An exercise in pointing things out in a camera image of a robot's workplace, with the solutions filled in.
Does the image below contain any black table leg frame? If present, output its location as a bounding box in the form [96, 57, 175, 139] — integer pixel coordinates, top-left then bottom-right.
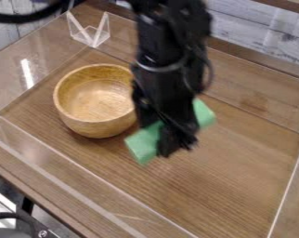
[0, 195, 61, 238]

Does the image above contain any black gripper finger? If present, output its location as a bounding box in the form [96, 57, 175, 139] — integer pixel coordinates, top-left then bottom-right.
[157, 122, 200, 158]
[132, 93, 160, 127]

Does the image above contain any green foam block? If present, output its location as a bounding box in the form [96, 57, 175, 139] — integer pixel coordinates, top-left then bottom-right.
[125, 99, 216, 165]

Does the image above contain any wooden brown bowl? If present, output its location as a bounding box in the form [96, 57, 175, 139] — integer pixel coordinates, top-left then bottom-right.
[53, 63, 136, 139]

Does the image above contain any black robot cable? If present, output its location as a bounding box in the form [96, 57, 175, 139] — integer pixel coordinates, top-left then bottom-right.
[0, 0, 87, 24]

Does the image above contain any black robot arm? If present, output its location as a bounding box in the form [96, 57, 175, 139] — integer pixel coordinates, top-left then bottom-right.
[127, 0, 215, 157]

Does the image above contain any clear acrylic wall panel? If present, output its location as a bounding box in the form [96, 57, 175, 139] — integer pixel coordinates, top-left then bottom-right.
[0, 116, 199, 238]

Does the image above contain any clear acrylic corner bracket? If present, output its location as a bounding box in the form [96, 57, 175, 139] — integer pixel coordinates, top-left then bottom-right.
[65, 12, 111, 48]

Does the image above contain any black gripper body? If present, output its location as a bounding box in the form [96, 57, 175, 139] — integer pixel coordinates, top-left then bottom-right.
[132, 59, 215, 126]

